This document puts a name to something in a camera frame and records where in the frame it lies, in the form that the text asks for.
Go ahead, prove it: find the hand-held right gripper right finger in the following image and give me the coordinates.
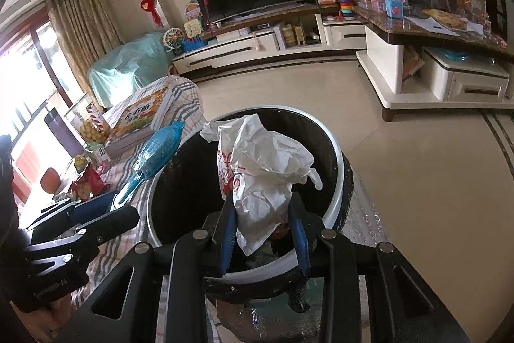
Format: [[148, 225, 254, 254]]
[[287, 192, 471, 343]]

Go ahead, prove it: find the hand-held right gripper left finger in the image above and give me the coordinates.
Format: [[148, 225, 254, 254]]
[[54, 193, 242, 343]]

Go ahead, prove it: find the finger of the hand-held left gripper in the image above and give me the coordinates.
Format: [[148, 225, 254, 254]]
[[30, 191, 119, 236], [24, 205, 141, 260]]

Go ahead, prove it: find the black trash bin white rim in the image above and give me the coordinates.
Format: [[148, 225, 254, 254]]
[[146, 104, 355, 306]]

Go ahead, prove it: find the white plastic bag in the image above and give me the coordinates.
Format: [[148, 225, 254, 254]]
[[200, 115, 324, 256]]

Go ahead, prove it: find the person's left hand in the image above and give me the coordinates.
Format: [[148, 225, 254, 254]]
[[8, 287, 81, 343]]

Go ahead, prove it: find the red snack packet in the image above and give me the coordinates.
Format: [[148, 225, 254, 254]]
[[68, 165, 110, 201]]

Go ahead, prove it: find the green snack box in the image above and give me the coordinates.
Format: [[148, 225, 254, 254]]
[[86, 142, 107, 167]]

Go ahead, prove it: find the purple thermos bottle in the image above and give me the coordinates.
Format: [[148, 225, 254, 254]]
[[44, 107, 85, 158]]

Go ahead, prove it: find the clear snack jar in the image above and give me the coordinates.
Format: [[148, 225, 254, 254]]
[[64, 91, 113, 145]]

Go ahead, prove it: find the blue ribbed plastic paddle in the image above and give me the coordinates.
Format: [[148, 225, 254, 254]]
[[113, 120, 186, 207]]

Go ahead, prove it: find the thick colourful book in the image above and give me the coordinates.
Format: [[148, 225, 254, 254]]
[[105, 87, 178, 158]]

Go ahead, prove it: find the plaid tablecloth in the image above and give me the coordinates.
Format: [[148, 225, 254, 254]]
[[40, 75, 206, 343]]

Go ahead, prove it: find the teal cloth cover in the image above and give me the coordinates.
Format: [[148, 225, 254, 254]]
[[87, 31, 178, 109]]

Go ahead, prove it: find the small desk fan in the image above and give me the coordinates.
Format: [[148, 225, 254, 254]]
[[162, 27, 186, 55]]

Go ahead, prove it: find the beige patterned curtain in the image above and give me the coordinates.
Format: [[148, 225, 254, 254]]
[[45, 0, 123, 107]]

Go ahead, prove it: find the white television cabinet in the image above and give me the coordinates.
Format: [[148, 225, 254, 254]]
[[171, 11, 368, 77]]

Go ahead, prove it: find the white marble-top side table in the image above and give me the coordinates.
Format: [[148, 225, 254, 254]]
[[355, 5, 514, 123]]

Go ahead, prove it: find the white paper sheet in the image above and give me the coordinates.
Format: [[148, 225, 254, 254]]
[[403, 16, 460, 37]]

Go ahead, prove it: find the rainbow stacking ring toy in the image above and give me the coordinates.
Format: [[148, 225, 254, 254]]
[[338, 0, 355, 21]]

